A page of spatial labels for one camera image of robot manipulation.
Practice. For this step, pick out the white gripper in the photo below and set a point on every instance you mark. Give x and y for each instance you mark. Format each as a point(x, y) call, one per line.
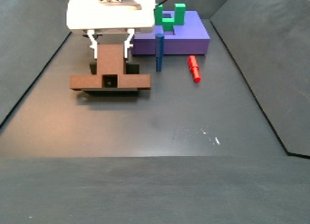
point(94, 15)

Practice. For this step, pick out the brown T-shaped block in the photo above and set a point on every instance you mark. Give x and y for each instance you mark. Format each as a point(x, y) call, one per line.
point(113, 73)

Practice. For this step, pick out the blue upright cylinder peg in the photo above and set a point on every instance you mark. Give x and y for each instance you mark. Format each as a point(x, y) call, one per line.
point(159, 40)

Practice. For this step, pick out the green U-shaped block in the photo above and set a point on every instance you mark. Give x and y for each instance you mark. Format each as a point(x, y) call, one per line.
point(169, 21)

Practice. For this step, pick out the purple base block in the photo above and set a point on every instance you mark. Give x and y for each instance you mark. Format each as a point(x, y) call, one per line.
point(187, 39)

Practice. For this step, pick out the red cylinder peg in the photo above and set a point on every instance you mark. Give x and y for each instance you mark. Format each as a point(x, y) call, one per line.
point(194, 68)

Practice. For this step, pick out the black angle bracket fixture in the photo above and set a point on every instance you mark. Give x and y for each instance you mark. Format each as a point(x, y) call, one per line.
point(113, 91)

